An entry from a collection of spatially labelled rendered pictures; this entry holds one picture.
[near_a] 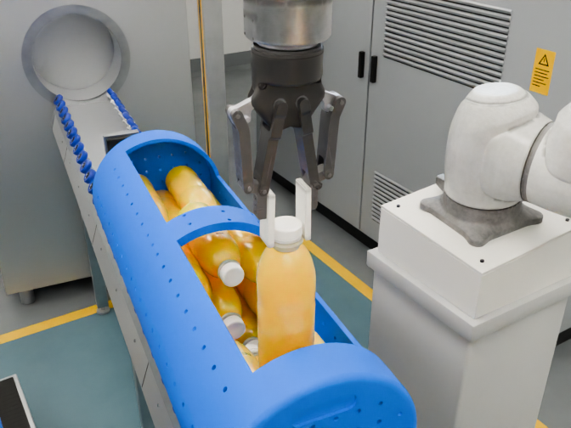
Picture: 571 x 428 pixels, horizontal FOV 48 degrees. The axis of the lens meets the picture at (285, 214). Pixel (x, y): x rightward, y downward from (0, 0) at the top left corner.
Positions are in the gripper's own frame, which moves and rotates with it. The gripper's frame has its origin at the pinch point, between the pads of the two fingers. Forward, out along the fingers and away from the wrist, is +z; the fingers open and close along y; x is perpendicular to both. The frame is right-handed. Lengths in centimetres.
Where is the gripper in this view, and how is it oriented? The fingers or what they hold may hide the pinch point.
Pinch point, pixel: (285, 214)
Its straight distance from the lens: 76.3
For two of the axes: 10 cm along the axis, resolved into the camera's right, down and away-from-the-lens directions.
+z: -0.1, 8.8, 4.8
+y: -9.2, 1.8, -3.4
